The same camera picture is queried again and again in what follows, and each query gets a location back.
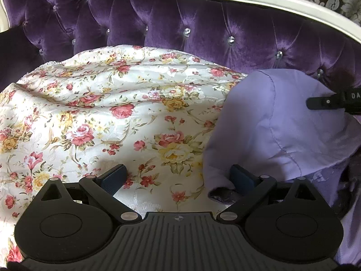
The floral quilted blanket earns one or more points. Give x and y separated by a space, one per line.
98 124

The purple zip jacket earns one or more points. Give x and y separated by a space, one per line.
282 129

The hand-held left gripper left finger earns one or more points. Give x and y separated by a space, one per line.
112 178

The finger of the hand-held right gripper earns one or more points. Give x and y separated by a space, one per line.
324 103

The purple tufted headboard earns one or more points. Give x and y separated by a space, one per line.
180 17

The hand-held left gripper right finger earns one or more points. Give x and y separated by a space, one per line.
242 178

